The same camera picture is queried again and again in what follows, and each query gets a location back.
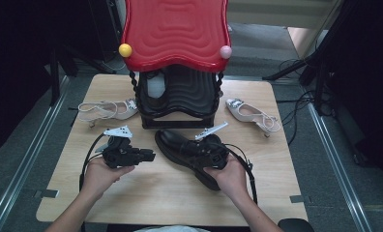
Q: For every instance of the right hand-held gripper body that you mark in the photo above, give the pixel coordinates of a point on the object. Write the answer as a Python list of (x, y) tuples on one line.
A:
[(217, 151)]

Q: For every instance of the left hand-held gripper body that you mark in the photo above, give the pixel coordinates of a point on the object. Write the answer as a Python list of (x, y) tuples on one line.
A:
[(118, 154)]

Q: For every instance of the black leather shoe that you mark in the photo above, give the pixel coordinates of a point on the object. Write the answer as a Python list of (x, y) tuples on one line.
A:
[(155, 87), (173, 143)]

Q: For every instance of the white heeled sandal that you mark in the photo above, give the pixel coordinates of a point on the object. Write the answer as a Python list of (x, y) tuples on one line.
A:
[(236, 108), (125, 111)]

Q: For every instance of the red and black shoe rack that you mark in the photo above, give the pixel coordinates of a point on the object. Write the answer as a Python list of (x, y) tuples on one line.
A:
[(176, 35)]

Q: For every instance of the person's left hand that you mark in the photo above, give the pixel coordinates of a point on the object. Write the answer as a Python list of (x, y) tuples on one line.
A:
[(97, 177)]

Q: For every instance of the person's right hand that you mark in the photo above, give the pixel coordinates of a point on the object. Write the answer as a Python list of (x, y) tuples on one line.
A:
[(234, 180)]

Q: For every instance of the grey tape piece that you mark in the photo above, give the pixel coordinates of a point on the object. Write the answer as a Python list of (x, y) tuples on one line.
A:
[(297, 198)]

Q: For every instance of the black metal stand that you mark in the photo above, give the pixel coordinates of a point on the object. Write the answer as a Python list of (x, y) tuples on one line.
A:
[(54, 77)]

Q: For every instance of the black chair armrest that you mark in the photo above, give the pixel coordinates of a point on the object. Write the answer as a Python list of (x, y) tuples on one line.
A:
[(296, 225)]

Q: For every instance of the black tripod stand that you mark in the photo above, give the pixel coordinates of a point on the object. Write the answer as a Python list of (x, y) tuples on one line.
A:
[(312, 61)]

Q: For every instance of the metal floor rail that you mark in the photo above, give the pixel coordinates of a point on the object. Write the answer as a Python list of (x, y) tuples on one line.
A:
[(28, 158), (338, 161)]

